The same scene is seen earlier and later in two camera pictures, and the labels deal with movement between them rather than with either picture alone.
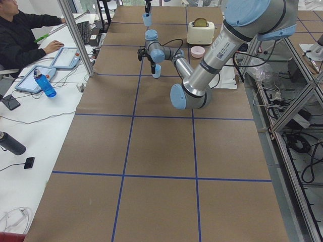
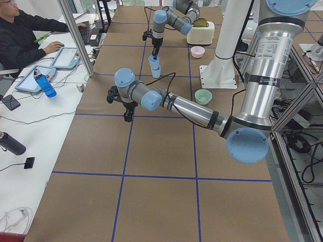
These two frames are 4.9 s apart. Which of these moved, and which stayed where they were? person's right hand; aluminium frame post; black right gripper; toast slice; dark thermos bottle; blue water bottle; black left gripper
Moved: black right gripper; black left gripper
Stayed: blue water bottle; person's right hand; toast slice; aluminium frame post; dark thermos bottle
